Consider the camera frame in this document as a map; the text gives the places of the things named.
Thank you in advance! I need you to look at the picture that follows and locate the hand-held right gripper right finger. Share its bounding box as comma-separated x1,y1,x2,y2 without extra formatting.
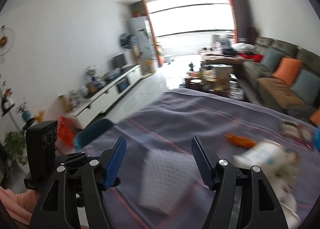
191,136,287,229

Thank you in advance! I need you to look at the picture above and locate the orange-red plastic bag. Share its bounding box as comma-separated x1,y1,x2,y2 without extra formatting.
58,116,76,148

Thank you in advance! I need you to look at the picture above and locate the orange cushion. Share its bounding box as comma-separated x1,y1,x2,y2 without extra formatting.
272,57,303,87
309,109,320,127

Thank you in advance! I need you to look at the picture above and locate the blue-grey cushion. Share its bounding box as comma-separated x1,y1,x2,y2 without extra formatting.
291,69,320,106
261,47,285,70

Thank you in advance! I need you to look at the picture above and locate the grey-green sofa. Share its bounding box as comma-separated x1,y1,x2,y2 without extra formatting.
239,36,320,125

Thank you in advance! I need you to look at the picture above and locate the teal plastic trash bin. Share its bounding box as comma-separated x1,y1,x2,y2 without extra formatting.
74,118,116,151

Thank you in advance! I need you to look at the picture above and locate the white printed packet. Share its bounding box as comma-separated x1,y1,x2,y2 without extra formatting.
232,141,300,177

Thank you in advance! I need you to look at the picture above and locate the red cloth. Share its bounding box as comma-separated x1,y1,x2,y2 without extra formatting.
239,53,264,63

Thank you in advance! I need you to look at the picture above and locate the dark hanging bag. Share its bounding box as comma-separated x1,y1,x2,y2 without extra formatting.
120,32,133,49

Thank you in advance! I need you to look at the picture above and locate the black monitor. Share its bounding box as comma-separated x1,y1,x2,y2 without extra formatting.
112,53,127,70

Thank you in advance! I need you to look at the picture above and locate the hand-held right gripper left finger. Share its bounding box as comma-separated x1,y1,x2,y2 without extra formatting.
29,136,127,229

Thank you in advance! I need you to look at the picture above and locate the cluttered coffee table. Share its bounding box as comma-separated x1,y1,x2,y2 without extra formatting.
183,63,241,97

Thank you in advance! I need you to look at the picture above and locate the person's left forearm pink sleeve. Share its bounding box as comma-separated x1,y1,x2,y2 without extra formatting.
0,186,41,227

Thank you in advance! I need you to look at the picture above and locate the white crumpled tissue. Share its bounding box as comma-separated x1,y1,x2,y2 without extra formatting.
279,181,302,229

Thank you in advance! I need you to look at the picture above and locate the white standing air conditioner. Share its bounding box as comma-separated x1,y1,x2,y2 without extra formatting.
129,16,157,75

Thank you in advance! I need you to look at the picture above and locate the purple striped blanket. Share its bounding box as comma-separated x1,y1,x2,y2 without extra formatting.
82,87,320,229

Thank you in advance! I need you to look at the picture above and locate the orange peel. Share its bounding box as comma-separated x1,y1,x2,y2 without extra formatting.
226,133,256,148

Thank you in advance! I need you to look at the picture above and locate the grey orange curtain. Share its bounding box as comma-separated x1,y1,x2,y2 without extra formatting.
226,0,253,42

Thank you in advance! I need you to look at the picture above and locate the white black TV cabinet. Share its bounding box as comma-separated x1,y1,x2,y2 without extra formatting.
59,64,143,130

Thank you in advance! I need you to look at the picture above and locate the green leafy potted plant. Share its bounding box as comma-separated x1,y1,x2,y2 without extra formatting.
3,130,28,167

